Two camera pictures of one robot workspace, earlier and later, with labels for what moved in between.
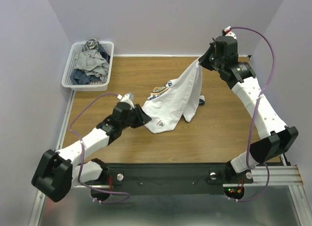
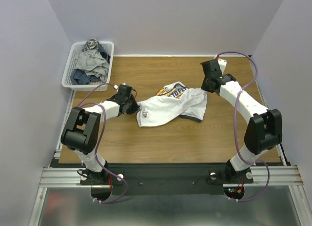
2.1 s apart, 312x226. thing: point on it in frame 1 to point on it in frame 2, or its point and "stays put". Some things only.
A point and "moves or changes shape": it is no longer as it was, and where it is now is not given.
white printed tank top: x=168 y=102 moves or changes shape
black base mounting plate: x=169 y=179 stays put
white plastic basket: x=76 y=48 stays put
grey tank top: x=93 y=63 stays put
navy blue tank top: x=79 y=77 stays put
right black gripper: x=209 y=57 to x=207 y=84
